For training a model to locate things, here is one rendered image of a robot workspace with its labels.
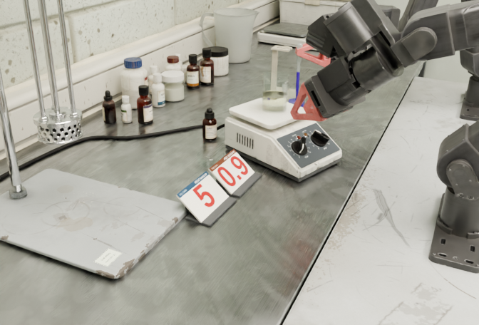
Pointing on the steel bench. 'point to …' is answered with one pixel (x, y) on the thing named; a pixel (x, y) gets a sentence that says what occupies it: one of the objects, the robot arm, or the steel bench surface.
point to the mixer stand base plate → (87, 222)
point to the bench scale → (284, 34)
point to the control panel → (314, 154)
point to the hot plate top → (274, 120)
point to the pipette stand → (277, 55)
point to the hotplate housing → (271, 147)
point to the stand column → (17, 192)
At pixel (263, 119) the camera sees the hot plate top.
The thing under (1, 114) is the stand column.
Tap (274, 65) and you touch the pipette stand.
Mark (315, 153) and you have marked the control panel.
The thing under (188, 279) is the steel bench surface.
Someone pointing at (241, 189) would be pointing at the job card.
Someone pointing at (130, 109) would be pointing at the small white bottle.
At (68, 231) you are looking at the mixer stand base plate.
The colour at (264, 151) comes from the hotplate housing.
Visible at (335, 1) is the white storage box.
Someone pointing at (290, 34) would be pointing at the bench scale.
